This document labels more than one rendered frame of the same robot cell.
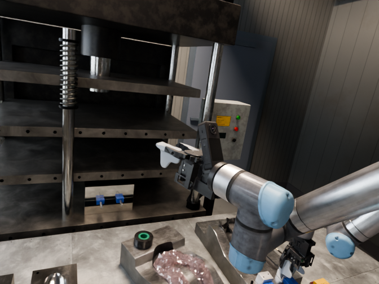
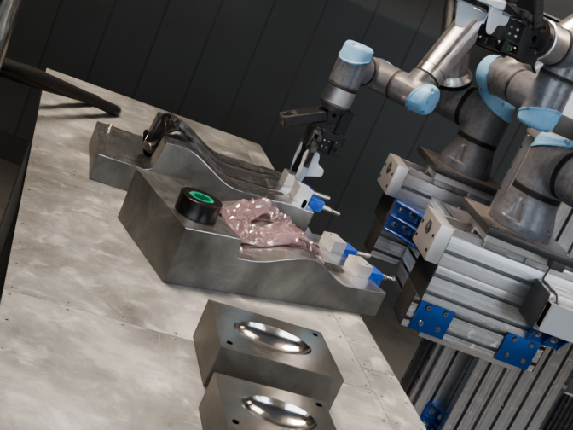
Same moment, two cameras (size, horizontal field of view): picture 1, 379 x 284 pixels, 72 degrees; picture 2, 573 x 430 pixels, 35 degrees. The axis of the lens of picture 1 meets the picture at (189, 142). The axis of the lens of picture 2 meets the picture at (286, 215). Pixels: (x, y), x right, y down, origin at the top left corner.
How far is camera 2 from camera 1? 1.81 m
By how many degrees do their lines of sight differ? 80
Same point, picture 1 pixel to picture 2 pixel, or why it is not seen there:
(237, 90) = not seen: outside the picture
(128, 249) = (211, 232)
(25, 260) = (104, 377)
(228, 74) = not seen: outside the picture
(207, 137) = not seen: outside the picture
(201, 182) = (525, 46)
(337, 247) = (431, 101)
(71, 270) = (230, 310)
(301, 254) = (338, 135)
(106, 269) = (177, 301)
